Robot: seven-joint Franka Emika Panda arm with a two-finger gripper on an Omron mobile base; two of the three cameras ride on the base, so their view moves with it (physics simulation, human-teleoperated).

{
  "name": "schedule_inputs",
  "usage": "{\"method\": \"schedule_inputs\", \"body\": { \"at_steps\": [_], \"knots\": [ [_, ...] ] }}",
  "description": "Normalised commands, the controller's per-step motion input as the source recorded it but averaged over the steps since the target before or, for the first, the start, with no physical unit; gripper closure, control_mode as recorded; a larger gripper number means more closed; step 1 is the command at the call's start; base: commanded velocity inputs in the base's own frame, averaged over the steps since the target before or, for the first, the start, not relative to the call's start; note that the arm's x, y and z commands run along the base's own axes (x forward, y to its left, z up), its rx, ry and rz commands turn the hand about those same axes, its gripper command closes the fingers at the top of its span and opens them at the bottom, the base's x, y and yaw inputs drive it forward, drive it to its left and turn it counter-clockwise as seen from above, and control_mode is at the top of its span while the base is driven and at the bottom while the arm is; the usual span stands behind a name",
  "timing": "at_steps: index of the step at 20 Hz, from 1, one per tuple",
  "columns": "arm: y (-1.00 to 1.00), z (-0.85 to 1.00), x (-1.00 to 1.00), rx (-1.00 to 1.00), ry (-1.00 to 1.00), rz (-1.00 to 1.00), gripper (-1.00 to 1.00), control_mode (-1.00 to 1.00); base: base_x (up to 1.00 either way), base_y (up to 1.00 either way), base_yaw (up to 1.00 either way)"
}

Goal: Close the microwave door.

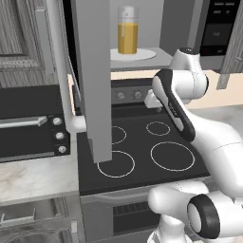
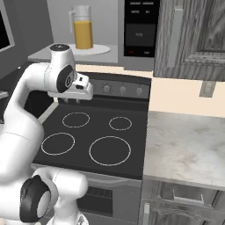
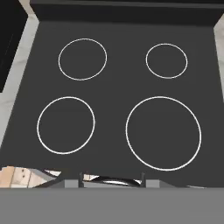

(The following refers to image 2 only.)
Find grey microwave oven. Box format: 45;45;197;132
27;0;161;73

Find grey wood cupboard door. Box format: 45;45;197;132
153;0;225;82

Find black stove with hob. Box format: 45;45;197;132
31;71;152;225

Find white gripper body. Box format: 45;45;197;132
47;83;95;102

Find grey wall socket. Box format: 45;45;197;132
199;81;217;98

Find grey oven door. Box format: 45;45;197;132
76;172;143;225

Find grey wood drawer front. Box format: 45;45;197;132
140;178;225;225

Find grey microwave door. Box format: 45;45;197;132
0;0;55;82

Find grey cupboard door handle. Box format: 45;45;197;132
167;6;185;69

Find glass jug of orange juice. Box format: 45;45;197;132
68;4;95;50

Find grey drawer handle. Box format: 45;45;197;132
171;189;205;208

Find white microwave turntable plate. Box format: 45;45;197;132
62;43;112;56

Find grey base cupboard handle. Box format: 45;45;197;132
142;201;150;225

